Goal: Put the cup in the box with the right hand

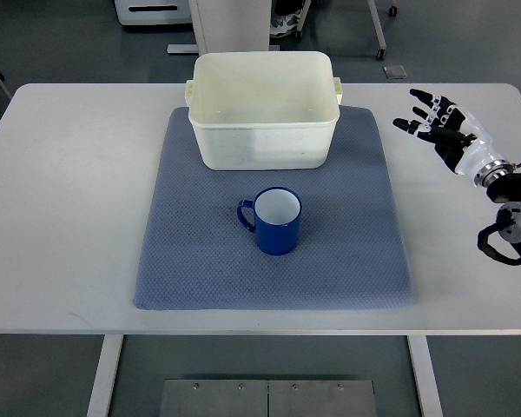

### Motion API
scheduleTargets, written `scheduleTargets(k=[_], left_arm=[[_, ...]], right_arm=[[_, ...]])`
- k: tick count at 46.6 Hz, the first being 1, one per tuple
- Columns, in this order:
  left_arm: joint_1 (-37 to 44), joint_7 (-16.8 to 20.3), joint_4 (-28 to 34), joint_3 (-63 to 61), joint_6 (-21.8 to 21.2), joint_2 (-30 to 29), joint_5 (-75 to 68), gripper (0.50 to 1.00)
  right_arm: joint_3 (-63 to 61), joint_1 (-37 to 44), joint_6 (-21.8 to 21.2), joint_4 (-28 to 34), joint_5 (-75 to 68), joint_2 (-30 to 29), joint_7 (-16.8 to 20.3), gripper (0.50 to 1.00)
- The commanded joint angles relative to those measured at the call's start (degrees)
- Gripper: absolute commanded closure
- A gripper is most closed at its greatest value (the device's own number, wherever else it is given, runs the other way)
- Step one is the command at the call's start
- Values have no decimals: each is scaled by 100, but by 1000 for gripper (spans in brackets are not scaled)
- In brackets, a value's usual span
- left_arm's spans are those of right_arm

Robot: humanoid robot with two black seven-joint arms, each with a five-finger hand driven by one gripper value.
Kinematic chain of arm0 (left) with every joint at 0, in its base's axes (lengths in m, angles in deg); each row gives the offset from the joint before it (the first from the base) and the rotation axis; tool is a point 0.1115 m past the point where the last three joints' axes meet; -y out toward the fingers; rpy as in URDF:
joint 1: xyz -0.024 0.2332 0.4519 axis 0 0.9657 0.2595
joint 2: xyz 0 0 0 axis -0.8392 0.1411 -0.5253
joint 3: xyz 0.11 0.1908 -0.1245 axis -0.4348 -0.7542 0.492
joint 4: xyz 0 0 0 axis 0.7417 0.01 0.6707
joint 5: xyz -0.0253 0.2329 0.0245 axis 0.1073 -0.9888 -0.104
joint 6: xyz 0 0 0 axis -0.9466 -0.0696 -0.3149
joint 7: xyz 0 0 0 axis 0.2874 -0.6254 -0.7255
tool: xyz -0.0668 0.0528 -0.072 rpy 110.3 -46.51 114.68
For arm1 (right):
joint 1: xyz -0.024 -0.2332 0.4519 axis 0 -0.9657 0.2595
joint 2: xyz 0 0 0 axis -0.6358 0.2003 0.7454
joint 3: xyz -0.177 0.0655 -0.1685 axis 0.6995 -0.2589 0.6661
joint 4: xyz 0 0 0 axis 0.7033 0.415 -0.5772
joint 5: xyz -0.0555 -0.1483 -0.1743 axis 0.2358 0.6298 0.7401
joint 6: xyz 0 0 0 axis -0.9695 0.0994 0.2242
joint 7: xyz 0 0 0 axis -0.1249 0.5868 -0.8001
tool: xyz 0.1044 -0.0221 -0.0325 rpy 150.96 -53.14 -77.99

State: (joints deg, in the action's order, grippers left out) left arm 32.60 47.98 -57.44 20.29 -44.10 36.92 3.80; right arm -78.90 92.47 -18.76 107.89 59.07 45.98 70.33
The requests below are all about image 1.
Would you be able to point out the white wheeled cart leg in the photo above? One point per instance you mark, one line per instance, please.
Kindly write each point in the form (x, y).
(392, 12)

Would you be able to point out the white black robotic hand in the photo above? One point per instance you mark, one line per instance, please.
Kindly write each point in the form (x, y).
(458, 137)

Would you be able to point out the right white table leg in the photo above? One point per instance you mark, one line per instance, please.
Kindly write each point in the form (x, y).
(427, 389)

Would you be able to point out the blue textured mat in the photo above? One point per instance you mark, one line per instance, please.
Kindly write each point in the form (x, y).
(324, 238)

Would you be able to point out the metal base plate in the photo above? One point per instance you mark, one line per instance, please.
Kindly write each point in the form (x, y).
(258, 397)

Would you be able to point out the white table leg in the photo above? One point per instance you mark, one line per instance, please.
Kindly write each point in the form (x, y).
(104, 382)
(427, 389)

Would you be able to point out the cream plastic box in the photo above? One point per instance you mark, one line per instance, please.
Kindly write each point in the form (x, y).
(263, 110)

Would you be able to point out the left white table leg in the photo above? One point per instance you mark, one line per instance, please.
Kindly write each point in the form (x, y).
(104, 382)

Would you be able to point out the white appliance with slot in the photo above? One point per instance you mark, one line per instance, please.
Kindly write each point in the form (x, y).
(152, 12)

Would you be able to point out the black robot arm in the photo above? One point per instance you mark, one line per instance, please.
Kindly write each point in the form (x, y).
(502, 182)

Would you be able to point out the white column stand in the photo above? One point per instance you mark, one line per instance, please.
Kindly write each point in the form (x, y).
(227, 26)

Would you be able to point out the blue enamel mug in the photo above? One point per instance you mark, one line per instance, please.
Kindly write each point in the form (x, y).
(273, 216)

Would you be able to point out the grey floor outlet cover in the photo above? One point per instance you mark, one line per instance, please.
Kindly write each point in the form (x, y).
(395, 72)

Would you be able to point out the patterned bag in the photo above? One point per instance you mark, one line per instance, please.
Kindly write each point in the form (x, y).
(285, 16)

